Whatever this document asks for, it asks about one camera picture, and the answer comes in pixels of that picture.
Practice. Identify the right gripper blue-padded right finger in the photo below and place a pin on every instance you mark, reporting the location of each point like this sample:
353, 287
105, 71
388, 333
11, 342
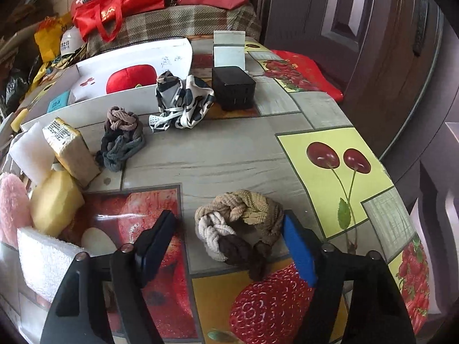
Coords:
377, 313

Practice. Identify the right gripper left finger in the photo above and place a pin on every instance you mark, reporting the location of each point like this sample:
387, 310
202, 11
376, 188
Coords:
78, 313

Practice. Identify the beige brown braided scrunchie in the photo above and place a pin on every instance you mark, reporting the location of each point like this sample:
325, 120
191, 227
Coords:
240, 228

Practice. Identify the white foam block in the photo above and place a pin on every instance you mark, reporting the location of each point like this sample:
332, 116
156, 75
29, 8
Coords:
33, 154
44, 261

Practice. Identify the red plush ball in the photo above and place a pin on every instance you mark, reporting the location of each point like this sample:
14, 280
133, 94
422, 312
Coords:
131, 77

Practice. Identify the yellow sponge near right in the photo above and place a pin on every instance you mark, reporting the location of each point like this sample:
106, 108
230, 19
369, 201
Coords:
54, 203

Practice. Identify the pink fluffy plush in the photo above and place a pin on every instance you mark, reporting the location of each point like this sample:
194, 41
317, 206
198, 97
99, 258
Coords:
15, 207

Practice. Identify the grey brown braided scrunchie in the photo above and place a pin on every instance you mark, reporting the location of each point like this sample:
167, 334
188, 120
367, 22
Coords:
123, 137

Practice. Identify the yellow sponge block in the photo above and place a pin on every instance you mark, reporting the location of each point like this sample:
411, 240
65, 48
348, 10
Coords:
15, 125

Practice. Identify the black white patterned scarf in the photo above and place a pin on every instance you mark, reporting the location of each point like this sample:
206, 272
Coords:
182, 103

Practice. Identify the white shallow cardboard tray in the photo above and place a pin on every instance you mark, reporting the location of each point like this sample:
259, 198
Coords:
88, 100

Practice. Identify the black plastic bag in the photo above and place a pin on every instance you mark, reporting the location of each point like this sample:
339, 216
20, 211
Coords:
13, 89

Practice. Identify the black cube box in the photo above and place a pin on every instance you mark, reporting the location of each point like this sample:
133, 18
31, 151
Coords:
233, 87

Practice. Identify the white hard hat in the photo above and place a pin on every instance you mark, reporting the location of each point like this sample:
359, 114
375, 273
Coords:
71, 41

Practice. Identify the dark brown door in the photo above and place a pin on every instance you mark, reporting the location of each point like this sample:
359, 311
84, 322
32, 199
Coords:
379, 53

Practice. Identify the yellow gift bag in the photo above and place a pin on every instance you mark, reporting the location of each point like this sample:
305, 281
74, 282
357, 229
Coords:
48, 35

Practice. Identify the plaid covered furniture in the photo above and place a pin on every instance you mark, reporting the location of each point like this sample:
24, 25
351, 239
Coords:
177, 21

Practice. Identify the red tote bag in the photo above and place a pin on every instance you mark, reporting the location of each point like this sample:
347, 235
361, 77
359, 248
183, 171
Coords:
105, 17

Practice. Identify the grey metal bracket stand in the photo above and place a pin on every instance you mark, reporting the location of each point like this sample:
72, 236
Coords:
228, 49

